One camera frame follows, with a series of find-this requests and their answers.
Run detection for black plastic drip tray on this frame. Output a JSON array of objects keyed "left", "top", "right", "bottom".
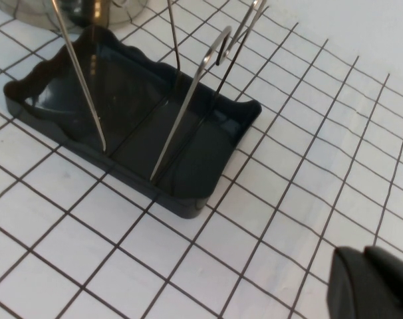
[{"left": 3, "top": 25, "right": 263, "bottom": 220}]

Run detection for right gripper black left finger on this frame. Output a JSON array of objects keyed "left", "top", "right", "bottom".
[{"left": 327, "top": 246, "right": 369, "bottom": 319}]

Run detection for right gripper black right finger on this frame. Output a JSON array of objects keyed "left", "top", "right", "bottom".
[{"left": 364, "top": 245, "right": 403, "bottom": 319}]

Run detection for white black grid tablecloth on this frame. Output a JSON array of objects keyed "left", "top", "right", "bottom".
[{"left": 0, "top": 0, "right": 403, "bottom": 319}]

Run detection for stainless steel pot black handles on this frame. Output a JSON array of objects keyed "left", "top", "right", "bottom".
[{"left": 0, "top": 0, "right": 176, "bottom": 34}]

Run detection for steel wire lid rack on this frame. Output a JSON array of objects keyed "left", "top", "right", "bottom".
[{"left": 51, "top": 0, "right": 269, "bottom": 182}]

